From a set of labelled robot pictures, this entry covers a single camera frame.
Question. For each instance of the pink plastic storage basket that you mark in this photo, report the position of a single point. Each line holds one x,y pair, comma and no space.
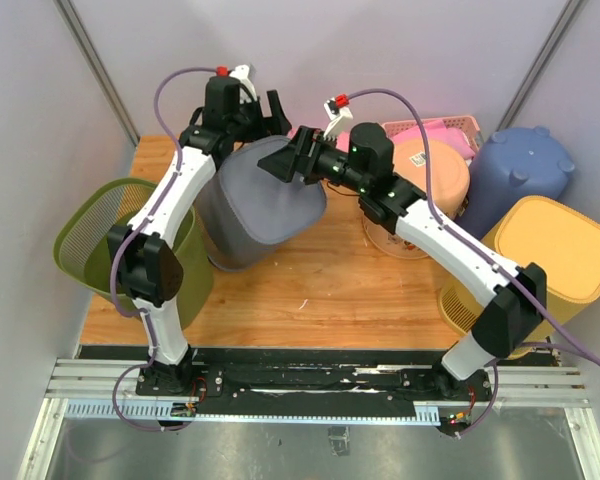
466,123

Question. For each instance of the pink folded cloth in basket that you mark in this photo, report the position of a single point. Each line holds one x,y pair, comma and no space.
451,136

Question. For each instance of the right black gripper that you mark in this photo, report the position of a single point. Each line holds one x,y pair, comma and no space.
300,157

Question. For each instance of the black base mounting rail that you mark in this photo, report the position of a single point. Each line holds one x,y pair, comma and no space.
310,386

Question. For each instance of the grey mesh waste basket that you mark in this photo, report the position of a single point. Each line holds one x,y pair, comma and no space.
246,213

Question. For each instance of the yellow slotted plastic basket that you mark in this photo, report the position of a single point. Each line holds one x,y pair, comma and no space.
561,240

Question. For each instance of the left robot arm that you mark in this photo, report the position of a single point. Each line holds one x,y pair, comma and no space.
144,265

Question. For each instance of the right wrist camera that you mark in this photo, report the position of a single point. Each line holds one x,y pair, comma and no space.
340,116

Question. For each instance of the green mesh waste basket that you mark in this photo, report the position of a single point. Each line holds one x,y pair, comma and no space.
81,251

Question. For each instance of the blue plastic bucket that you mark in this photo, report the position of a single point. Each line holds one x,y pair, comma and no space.
512,164

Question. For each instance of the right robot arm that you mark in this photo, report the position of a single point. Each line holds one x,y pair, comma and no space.
513,297

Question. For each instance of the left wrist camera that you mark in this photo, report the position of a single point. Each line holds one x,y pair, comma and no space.
243,74

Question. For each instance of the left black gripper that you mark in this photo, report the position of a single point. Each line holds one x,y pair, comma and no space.
268,126

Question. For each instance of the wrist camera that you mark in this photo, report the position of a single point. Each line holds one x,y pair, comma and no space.
340,116
243,74

